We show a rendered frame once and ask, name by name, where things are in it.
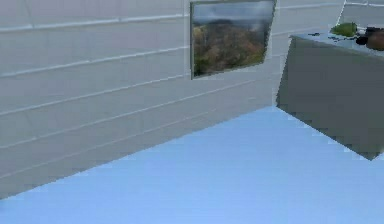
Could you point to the window with landscape view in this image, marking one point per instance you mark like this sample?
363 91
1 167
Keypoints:
226 40

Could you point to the grey counter cabinet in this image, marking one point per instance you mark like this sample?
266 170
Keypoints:
330 93

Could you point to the green lettuce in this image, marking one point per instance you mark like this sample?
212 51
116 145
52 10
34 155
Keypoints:
344 29

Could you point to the small black round object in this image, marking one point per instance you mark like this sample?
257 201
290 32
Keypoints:
361 40

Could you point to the brown round pot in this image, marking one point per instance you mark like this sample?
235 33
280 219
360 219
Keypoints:
376 39

